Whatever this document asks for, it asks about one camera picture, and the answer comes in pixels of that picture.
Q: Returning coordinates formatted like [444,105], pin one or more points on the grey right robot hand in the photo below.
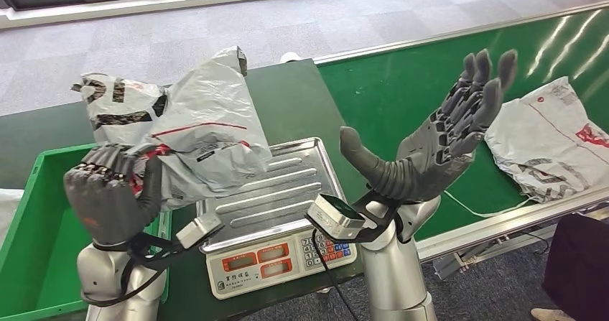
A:
[428,162]

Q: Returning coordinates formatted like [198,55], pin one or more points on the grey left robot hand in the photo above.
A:
[109,204]

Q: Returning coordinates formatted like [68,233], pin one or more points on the grey parcel bag red print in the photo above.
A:
[542,143]

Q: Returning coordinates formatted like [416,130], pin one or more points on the grey parcel bag black print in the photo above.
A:
[204,119]

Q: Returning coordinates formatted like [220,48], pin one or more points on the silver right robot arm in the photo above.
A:
[395,271]

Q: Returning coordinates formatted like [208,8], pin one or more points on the green conveyor belt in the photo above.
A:
[390,90]

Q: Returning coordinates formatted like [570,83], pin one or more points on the thin white plastic strip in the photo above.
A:
[480,215]

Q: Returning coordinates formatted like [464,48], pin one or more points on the green plastic crate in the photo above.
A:
[33,242]

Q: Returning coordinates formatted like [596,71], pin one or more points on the white plastic bag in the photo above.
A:
[8,209]

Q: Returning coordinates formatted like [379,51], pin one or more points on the white scale with steel tray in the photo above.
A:
[285,190]

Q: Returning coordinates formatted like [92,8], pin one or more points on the dark green table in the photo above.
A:
[295,100]

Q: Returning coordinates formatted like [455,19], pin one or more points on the small white round cap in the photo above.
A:
[291,57]

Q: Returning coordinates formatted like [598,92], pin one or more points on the person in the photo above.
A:
[580,261]

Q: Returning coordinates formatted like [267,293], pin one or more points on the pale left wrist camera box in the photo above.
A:
[197,231]

